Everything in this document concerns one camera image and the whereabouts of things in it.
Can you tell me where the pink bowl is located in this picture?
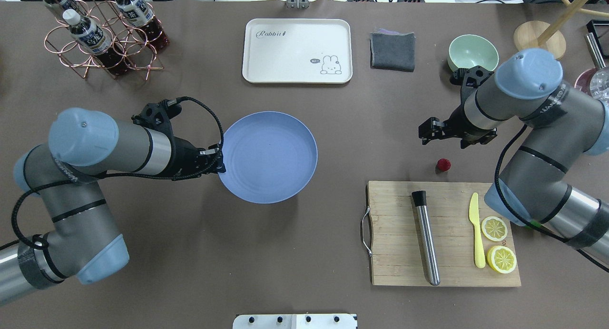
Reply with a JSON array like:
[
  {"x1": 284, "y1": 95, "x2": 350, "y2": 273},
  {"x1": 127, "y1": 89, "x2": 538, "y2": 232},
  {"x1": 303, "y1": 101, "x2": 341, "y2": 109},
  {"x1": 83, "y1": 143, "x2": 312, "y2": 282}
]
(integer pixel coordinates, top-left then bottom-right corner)
[{"x1": 573, "y1": 68, "x2": 597, "y2": 96}]

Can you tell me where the grey folded cloth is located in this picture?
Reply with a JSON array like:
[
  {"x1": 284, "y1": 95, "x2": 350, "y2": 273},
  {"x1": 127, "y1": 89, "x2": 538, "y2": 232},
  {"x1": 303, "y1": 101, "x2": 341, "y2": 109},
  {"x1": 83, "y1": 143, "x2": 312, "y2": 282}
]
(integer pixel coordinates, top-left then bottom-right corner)
[{"x1": 370, "y1": 29, "x2": 416, "y2": 72}]

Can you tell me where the wooden cutting board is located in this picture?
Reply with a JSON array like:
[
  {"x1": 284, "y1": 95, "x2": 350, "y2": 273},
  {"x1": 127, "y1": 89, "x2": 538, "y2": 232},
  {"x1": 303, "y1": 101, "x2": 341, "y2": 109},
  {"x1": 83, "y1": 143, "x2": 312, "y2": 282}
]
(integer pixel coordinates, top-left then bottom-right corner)
[{"x1": 367, "y1": 180, "x2": 521, "y2": 288}]

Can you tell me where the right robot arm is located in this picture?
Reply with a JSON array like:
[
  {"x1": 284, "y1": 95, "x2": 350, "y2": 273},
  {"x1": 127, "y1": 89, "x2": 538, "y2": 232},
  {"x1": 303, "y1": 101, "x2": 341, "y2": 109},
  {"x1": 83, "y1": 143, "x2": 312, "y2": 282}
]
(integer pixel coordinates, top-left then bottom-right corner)
[{"x1": 418, "y1": 48, "x2": 609, "y2": 269}]

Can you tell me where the steel muddler black tip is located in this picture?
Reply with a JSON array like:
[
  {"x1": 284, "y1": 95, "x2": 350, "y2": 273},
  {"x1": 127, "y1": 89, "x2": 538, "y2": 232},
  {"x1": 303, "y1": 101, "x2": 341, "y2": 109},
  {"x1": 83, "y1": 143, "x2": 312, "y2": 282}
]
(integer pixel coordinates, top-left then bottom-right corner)
[{"x1": 412, "y1": 190, "x2": 441, "y2": 286}]

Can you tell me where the lower right drink bottle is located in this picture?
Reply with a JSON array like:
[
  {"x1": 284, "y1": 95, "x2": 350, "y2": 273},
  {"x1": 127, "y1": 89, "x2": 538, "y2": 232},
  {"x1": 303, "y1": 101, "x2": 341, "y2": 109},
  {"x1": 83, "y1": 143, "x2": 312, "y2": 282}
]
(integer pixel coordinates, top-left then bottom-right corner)
[{"x1": 115, "y1": 0, "x2": 169, "y2": 51}]

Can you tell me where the red strawberry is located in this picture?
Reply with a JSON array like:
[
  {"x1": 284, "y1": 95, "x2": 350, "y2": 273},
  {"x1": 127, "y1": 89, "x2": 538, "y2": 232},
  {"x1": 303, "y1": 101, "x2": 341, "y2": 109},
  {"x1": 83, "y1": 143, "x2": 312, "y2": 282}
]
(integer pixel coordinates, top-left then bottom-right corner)
[{"x1": 436, "y1": 158, "x2": 451, "y2": 172}]

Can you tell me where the clear ice cubes pile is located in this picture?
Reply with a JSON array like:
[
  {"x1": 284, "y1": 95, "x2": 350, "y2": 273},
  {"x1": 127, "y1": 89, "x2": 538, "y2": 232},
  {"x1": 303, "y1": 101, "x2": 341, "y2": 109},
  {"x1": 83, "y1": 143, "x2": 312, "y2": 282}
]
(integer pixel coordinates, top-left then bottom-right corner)
[{"x1": 590, "y1": 85, "x2": 609, "y2": 105}]

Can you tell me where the cream rabbit tray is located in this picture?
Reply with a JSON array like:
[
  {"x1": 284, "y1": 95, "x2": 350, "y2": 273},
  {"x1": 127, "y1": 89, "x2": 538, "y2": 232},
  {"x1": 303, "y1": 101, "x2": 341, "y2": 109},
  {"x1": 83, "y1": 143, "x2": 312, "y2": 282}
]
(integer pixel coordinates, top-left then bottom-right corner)
[{"x1": 242, "y1": 19, "x2": 353, "y2": 84}]

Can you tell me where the copper wire bottle rack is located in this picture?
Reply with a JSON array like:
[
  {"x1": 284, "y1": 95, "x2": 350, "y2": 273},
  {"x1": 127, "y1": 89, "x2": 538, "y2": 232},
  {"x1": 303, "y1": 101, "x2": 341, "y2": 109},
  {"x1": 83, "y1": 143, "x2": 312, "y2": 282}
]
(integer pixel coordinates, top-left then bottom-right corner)
[{"x1": 43, "y1": 0, "x2": 164, "y2": 80}]

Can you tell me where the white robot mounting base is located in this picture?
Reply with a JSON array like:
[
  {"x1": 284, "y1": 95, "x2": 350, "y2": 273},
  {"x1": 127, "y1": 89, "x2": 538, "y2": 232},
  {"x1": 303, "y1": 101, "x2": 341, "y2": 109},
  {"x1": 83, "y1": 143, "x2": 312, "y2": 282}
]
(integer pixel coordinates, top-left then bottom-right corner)
[{"x1": 232, "y1": 313, "x2": 358, "y2": 329}]

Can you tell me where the yellow plastic knife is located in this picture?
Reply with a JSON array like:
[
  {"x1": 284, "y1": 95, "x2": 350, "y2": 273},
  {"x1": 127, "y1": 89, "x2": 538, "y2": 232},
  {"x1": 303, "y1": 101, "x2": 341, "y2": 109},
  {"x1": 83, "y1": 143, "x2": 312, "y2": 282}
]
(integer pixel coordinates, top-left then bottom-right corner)
[{"x1": 468, "y1": 192, "x2": 486, "y2": 269}]

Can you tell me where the blue plate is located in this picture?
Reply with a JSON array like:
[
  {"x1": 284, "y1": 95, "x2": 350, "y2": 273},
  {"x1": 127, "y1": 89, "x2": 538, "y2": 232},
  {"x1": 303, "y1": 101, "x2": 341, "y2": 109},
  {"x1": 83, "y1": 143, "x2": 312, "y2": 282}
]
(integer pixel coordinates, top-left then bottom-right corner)
[{"x1": 219, "y1": 112, "x2": 318, "y2": 204}]

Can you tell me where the steel ice scoop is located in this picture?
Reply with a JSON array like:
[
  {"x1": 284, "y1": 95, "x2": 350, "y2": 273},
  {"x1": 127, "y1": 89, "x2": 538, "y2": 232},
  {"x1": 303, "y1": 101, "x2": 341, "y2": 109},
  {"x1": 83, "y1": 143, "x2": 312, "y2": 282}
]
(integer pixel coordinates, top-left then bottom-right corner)
[{"x1": 586, "y1": 32, "x2": 609, "y2": 87}]

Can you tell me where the lower left drink bottle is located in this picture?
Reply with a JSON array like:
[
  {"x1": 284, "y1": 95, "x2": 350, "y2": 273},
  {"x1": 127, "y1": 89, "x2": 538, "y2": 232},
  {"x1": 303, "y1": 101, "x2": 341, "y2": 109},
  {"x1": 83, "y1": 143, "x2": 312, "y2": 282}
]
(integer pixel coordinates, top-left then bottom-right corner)
[{"x1": 62, "y1": 9, "x2": 130, "y2": 76}]

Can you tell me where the black tray corner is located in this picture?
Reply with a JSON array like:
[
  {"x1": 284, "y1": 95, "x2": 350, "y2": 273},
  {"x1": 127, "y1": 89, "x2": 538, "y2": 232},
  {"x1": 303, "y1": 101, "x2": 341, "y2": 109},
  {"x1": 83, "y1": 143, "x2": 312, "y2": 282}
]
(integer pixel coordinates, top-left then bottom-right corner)
[{"x1": 586, "y1": 19, "x2": 609, "y2": 55}]

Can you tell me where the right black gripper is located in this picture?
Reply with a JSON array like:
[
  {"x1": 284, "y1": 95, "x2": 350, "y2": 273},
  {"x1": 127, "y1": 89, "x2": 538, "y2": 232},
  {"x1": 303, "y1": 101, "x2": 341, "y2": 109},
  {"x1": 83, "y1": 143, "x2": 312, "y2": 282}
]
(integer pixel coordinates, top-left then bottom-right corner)
[{"x1": 418, "y1": 106, "x2": 497, "y2": 149}]

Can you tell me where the mint green bowl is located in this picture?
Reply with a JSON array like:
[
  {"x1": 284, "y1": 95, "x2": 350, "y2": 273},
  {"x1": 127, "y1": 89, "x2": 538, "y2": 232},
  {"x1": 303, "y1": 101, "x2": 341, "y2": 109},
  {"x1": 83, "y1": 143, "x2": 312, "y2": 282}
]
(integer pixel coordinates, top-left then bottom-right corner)
[{"x1": 447, "y1": 34, "x2": 500, "y2": 72}]

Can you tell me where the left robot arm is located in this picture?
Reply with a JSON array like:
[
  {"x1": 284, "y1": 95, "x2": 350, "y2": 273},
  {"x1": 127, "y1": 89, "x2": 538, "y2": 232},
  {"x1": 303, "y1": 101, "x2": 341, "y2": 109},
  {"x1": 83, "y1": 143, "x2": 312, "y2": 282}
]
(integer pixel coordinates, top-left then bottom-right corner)
[{"x1": 1, "y1": 104, "x2": 225, "y2": 305}]

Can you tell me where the lemon slice on board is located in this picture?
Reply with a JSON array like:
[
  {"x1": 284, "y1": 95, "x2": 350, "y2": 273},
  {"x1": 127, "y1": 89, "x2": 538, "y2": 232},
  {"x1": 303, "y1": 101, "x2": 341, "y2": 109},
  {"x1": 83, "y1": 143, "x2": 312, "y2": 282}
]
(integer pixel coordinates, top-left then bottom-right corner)
[{"x1": 481, "y1": 216, "x2": 508, "y2": 242}]

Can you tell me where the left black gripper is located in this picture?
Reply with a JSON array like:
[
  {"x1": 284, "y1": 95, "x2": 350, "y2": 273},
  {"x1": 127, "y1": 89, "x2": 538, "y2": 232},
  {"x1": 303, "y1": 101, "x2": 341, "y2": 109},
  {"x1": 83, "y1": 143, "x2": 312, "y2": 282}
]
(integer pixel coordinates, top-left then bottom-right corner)
[{"x1": 169, "y1": 137, "x2": 226, "y2": 180}]

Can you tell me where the lemon half on board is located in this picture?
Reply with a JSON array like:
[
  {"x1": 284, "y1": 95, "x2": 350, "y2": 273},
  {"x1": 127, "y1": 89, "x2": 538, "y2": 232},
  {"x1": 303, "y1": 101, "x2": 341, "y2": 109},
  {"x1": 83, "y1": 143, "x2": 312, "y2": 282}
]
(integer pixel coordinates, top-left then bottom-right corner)
[{"x1": 486, "y1": 245, "x2": 517, "y2": 273}]

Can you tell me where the wooden mug tree stand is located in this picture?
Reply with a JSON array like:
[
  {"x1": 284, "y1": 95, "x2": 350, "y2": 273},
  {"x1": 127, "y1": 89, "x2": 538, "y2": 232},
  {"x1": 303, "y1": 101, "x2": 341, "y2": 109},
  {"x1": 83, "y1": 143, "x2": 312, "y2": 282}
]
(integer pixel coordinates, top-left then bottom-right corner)
[{"x1": 513, "y1": 0, "x2": 609, "y2": 59}]

